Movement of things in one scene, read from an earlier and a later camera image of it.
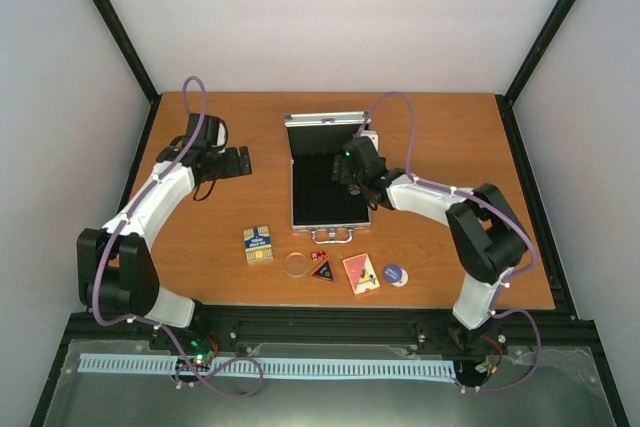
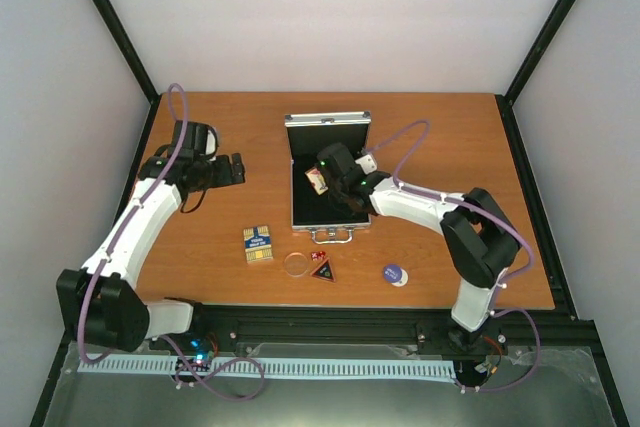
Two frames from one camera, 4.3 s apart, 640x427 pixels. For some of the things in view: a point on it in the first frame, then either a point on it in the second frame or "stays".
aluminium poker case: [319, 203] stays
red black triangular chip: [324, 270] stays
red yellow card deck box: [361, 273] -> [317, 180]
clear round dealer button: [295, 264] stays
